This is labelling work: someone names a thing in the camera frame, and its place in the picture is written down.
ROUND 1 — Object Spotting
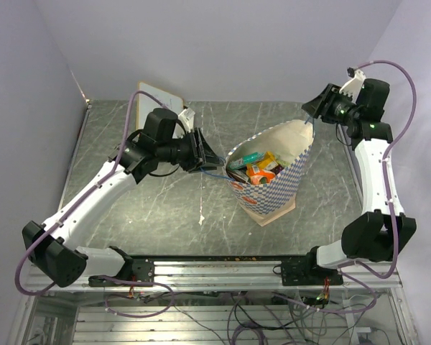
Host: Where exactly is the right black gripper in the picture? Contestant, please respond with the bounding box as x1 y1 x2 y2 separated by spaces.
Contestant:
302 83 361 126

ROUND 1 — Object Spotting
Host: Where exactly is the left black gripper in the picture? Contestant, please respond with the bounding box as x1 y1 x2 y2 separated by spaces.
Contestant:
157 127 225 174

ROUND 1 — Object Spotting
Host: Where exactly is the checkered paper bag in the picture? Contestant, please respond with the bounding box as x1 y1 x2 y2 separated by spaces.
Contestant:
213 119 315 226

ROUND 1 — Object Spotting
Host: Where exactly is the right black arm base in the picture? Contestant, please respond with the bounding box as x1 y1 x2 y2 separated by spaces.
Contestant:
272 247 343 287

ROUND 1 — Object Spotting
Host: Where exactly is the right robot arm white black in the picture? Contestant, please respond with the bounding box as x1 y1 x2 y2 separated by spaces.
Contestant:
302 78 417 285

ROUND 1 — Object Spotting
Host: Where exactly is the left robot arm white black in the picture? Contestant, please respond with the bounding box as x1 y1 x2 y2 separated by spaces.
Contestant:
22 109 223 288

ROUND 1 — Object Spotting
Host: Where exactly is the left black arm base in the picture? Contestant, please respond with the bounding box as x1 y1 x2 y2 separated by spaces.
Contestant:
88 247 155 288

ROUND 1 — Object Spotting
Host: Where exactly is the orange snack packet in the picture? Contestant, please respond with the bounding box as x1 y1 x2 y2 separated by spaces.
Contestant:
246 164 276 185

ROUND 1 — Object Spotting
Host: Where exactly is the white whiteboard eraser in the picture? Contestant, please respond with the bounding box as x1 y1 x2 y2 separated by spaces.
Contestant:
187 109 195 129

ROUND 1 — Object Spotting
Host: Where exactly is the teal snack packet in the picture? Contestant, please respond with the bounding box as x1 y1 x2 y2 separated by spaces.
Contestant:
228 152 265 170

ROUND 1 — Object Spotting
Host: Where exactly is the yellow snack packet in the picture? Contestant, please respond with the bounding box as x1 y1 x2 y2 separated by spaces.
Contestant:
256 151 279 170

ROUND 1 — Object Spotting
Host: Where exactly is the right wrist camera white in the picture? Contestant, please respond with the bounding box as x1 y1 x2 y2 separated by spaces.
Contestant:
339 68 366 99

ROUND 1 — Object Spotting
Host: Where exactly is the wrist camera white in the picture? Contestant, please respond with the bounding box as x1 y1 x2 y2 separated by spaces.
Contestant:
178 108 195 132
339 68 366 99

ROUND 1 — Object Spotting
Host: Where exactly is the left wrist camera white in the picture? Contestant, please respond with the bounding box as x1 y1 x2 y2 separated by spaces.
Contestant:
178 108 195 132

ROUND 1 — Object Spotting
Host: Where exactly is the small whiteboard yellow frame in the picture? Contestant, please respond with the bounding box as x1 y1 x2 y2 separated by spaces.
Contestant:
136 81 184 129

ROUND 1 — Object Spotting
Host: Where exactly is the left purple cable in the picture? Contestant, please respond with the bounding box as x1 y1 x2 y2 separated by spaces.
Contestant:
14 91 177 319

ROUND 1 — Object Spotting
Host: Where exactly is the purple cable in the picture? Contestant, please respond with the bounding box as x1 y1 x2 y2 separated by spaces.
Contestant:
272 60 417 313
14 91 177 319

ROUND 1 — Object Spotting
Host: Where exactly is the aluminium rail frame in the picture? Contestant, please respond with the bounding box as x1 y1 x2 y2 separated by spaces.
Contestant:
11 256 420 344

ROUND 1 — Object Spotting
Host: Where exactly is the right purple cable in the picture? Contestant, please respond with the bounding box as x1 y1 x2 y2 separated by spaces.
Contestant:
272 60 417 313

